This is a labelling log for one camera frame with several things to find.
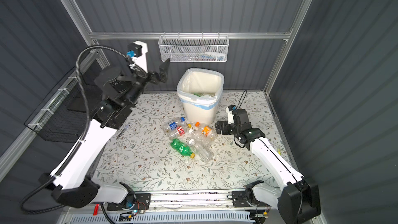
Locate orange label clear bottle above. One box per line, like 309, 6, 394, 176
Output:
194, 122, 217, 141

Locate clear bottle white cap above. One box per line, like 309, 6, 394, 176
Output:
188, 139, 214, 163

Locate green bottle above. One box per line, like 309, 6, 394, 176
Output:
171, 139, 195, 159
193, 93, 215, 97

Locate red label clear bottle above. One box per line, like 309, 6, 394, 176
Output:
168, 123, 192, 140

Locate blue label clear bottle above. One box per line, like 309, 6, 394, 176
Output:
161, 117, 186, 133

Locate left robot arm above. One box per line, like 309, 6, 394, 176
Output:
19, 41, 171, 215

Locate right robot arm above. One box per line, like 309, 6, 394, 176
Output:
215, 105, 321, 224

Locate white plastic waste bin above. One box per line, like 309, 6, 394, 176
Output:
177, 68, 225, 125

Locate clear bin liner bag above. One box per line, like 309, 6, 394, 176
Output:
177, 68, 224, 110

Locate small pen on table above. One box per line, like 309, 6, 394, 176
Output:
117, 124, 130, 139

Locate items in white basket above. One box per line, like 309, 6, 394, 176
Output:
182, 51, 227, 62

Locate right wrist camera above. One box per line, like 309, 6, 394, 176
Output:
226, 105, 237, 124

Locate white wire mesh basket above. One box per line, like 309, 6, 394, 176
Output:
158, 36, 230, 63

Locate aluminium front rail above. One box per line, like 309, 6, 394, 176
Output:
62, 189, 280, 214

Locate black wire mesh basket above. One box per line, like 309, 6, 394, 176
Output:
24, 73, 86, 143

